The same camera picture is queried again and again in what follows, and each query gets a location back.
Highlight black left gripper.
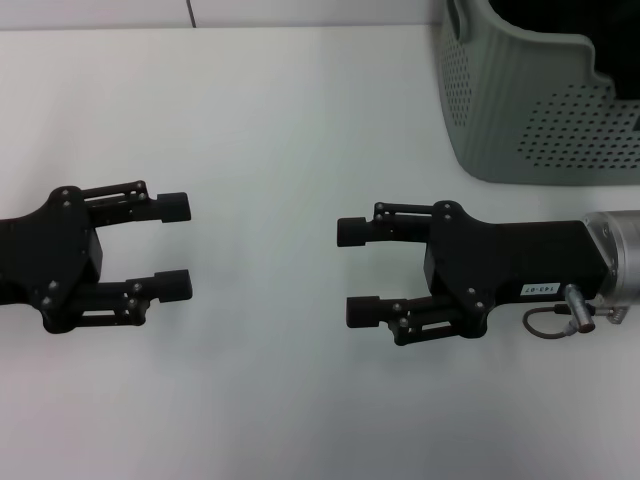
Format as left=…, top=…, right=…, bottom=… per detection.
left=0, top=179, right=194, bottom=335

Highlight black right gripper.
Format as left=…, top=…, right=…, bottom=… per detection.
left=336, top=199, right=611, bottom=347

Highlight grey-green perforated storage basket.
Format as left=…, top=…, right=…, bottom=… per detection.
left=436, top=0, right=640, bottom=187

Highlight right gripper cable with plug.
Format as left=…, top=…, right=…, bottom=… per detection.
left=523, top=283, right=600, bottom=337

